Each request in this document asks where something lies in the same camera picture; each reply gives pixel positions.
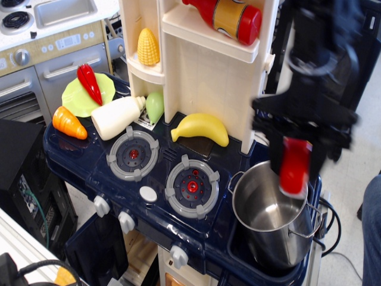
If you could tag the yellow toy corn cob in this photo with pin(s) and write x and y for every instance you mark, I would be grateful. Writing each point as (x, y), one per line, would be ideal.
(148, 48)

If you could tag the grey stove knob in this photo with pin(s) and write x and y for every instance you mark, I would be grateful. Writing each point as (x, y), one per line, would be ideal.
(102, 208)
(127, 223)
(179, 256)

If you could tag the grey round stove button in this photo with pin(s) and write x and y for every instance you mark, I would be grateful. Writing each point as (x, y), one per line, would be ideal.
(148, 194)

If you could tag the stainless steel pot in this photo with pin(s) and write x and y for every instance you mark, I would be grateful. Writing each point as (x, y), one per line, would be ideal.
(279, 229)

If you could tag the yellow toy banana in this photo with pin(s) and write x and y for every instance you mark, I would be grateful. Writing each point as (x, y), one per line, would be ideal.
(204, 125)

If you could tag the red white toy sushi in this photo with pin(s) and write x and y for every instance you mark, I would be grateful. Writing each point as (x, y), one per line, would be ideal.
(295, 168)

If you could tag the white toy mayonnaise bottle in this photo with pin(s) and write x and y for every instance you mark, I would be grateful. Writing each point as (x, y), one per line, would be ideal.
(111, 119)

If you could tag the light green toy plate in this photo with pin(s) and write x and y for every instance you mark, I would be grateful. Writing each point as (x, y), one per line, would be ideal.
(76, 99)

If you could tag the grey left toy burner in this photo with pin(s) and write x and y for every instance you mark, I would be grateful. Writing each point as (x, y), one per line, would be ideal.
(133, 155)

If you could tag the grey middle stove knob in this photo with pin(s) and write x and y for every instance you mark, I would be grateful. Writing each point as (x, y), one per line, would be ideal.
(127, 223)

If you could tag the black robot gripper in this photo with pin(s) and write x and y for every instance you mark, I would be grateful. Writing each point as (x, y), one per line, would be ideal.
(306, 111)

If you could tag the black box left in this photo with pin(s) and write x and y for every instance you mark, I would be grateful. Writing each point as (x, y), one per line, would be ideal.
(31, 194)

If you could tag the red toy chili pepper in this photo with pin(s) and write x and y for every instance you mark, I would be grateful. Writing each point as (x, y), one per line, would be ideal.
(87, 78)

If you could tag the red toy ketchup bottle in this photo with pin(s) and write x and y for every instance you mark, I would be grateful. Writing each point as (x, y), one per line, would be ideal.
(235, 19)

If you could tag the grey toy burner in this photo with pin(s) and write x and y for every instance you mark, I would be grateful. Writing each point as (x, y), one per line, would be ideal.
(133, 155)
(192, 188)

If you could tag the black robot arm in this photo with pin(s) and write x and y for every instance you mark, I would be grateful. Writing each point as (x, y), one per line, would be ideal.
(312, 120)

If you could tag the cream toy kitchen shelf tower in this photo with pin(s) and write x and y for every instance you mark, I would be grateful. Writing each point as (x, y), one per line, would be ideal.
(200, 70)

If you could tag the light green toy pear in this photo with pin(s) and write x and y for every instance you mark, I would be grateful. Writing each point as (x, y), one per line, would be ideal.
(155, 106)

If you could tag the grey right toy burner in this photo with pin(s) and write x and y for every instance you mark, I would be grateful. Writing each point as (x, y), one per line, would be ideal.
(192, 188)

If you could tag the blue jeans leg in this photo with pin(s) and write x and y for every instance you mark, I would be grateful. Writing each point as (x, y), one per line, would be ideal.
(371, 232)

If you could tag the orange toy carrot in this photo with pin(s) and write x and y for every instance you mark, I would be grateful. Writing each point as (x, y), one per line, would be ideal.
(64, 121)

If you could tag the navy blue toy kitchen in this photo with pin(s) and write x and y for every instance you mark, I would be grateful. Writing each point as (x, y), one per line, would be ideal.
(216, 245)

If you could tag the grey left stove knob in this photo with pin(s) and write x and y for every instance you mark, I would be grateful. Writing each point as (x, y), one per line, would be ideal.
(102, 208)

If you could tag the grey right stove knob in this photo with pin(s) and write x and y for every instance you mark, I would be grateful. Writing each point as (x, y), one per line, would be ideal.
(179, 256)

